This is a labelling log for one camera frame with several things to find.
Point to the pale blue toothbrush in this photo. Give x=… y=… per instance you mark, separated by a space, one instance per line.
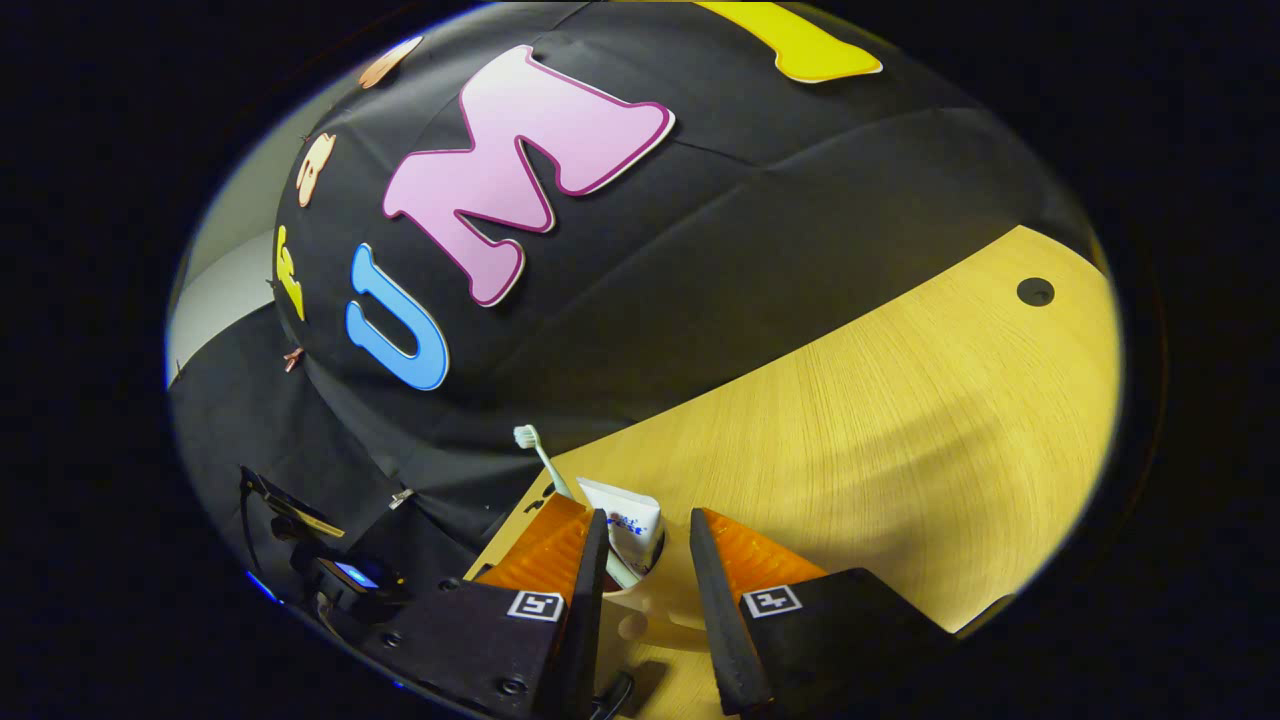
x=545 y=462

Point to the beige cup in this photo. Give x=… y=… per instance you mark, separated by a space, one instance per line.
x=650 y=610

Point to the small silver clip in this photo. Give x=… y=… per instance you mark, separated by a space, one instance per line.
x=400 y=497

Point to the small copper clip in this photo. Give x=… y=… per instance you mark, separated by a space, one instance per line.
x=292 y=358

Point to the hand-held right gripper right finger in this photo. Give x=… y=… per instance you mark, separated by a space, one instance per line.
x=725 y=640

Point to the wooden desktop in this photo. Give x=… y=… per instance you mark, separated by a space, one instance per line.
x=900 y=420

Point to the white toothpaste tube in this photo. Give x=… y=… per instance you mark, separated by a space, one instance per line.
x=625 y=525

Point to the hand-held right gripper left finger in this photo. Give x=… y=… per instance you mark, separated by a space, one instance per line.
x=585 y=620

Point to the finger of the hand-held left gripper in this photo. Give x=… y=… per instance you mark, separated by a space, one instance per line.
x=295 y=505

